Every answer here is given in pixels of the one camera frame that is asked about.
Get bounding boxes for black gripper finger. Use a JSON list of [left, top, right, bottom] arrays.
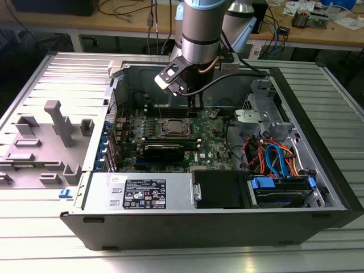
[[189, 95, 202, 115]]

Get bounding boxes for metal socket cover frame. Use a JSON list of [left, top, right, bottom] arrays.
[[162, 117, 196, 138]]

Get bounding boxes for RAM slot with white clips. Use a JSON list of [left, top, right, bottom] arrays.
[[145, 108, 197, 113]]

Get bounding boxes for green motherboard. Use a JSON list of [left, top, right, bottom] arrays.
[[113, 107, 237, 173]]

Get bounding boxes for black graphics card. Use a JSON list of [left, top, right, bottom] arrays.
[[143, 144, 186, 163]]

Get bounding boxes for silver disk bay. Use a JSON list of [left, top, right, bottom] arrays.
[[243, 78, 288, 126]]

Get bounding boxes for black computer tower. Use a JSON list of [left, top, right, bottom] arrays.
[[251, 0, 268, 34]]

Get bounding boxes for hard disk in blue carrier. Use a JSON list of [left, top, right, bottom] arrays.
[[249, 175, 318, 209]]

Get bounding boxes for copper heatsink cooler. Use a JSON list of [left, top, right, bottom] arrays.
[[292, 7, 310, 28]]

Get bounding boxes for black open PC case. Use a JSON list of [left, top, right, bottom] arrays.
[[59, 58, 364, 251]]

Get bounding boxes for wooden desk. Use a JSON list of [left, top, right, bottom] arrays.
[[0, 0, 364, 53]]

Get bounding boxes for silver power supply unit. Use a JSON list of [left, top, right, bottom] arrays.
[[82, 172, 195, 211]]

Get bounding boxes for grey electronics box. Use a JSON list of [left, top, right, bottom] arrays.
[[308, 10, 331, 28]]

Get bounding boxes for black monitor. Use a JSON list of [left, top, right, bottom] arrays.
[[11, 0, 100, 16]]

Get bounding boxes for grey parts rack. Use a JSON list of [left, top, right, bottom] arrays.
[[0, 100, 95, 191]]

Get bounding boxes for white papers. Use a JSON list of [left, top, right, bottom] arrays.
[[333, 16, 364, 31]]

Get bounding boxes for black camera cable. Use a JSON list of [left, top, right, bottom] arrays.
[[179, 75, 238, 96]]

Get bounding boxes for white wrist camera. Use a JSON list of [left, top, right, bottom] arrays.
[[154, 61, 185, 97]]

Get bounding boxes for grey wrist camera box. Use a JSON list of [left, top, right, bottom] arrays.
[[219, 53, 241, 72]]

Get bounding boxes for black power cable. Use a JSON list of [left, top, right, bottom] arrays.
[[224, 115, 253, 173]]

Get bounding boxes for silver bracket with round hole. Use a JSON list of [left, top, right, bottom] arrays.
[[233, 109, 271, 129]]

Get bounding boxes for blue hanging cable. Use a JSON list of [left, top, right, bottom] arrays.
[[268, 22, 282, 53]]

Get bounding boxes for blue wire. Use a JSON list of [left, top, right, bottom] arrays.
[[263, 143, 288, 179]]

